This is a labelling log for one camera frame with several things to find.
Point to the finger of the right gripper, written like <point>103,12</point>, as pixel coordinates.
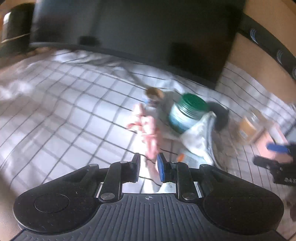
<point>277,148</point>
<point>263,162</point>

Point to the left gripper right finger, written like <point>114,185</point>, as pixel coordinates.
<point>179,174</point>

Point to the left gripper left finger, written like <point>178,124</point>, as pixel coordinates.
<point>115,176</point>

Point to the white grey cloth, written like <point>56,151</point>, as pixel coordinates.
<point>200,142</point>

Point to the black plush toy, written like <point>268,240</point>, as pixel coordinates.
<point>222,115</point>

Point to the white printed packet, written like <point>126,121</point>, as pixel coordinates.
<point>183,158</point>

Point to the pink storage box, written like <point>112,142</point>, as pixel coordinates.
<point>275,136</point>

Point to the clear jar tan lid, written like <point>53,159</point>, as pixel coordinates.
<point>251,126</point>

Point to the green lid jar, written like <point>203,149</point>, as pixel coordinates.
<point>186,112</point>

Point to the small doll figure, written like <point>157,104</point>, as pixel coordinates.
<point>153,96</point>

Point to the white checkered cloth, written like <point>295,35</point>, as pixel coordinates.
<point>64,110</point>

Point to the black power strip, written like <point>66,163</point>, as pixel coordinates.
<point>265,40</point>

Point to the black flat screen television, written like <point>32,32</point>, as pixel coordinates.
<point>191,39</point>

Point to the black cylindrical speaker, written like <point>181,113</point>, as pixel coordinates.
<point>15,35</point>

